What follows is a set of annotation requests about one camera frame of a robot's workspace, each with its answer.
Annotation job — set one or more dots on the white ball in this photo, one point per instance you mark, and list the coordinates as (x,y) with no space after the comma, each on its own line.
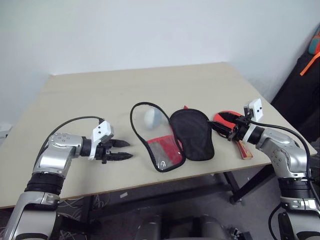
(151,118)

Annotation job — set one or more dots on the black metal table frame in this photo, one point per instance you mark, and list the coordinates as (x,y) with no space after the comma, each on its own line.
(236,186)

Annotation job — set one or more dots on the red table tennis paddle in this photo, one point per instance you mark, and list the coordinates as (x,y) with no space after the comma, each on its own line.
(220,117)

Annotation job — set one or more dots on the teal orange bag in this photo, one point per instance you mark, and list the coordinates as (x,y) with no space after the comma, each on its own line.
(315,43)

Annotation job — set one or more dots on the dark grey rounded shape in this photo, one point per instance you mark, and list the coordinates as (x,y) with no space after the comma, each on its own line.
(211,228)
(150,228)

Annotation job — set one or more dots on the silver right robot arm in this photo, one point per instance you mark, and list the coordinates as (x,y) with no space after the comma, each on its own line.
(282,147)

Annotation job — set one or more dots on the red black paddle case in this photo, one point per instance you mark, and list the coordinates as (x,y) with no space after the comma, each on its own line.
(195,135)

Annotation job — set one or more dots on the black upholstered furniture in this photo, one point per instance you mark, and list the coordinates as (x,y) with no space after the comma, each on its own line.
(297,95)

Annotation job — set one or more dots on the white tape piece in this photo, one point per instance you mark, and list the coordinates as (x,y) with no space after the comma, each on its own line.
(123,195)

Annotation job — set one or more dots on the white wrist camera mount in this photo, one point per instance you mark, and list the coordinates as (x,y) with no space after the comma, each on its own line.
(256,108)
(101,130)

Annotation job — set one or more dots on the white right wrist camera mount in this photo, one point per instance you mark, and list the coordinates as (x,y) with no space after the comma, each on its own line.
(256,108)

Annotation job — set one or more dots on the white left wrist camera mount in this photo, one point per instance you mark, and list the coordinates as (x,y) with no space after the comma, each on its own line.
(101,130)

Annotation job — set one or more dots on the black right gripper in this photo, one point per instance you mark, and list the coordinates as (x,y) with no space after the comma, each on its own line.
(240,131)

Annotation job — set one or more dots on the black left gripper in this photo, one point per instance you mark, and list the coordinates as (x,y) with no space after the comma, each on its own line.
(102,151)

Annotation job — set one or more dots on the white box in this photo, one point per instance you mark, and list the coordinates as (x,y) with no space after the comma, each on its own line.
(4,130)

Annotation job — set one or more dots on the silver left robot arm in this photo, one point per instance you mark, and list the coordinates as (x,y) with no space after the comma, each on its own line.
(55,160)

